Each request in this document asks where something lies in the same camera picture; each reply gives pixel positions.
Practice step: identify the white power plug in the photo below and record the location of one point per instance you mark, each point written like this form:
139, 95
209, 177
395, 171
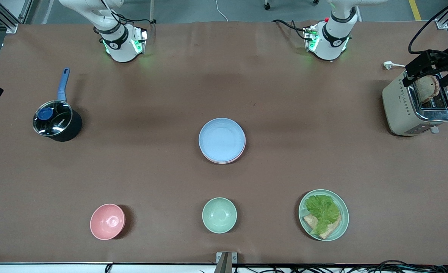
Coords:
388, 65

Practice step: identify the green lettuce leaf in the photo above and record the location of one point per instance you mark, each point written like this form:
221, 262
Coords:
322, 210

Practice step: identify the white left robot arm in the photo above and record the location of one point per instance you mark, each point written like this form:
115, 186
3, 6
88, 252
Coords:
330, 41

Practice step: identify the pink bowl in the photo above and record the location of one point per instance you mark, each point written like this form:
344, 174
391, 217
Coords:
107, 222

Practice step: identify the glass lid with blue knob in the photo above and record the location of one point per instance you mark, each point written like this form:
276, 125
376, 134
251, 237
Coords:
53, 118

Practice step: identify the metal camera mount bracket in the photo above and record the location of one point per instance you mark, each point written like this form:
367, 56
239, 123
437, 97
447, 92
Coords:
226, 261

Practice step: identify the brown bread slice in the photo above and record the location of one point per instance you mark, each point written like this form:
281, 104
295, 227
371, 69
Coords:
332, 228

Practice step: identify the brown table cover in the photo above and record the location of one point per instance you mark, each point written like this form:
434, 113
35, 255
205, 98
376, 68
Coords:
171, 94

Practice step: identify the cream and chrome toaster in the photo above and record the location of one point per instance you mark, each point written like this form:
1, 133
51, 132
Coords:
402, 110

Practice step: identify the green plate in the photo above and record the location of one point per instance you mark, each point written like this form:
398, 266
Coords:
343, 223

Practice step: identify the blue plate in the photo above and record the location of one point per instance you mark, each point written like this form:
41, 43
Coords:
222, 139

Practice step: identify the pink plate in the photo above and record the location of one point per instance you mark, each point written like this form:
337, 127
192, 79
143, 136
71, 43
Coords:
224, 162

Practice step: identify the toasted bread slice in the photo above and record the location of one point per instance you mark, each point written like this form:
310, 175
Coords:
428, 90

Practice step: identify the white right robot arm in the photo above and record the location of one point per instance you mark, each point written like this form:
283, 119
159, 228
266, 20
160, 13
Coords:
121, 49

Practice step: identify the green bowl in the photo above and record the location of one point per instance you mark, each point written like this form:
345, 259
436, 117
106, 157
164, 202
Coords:
219, 215

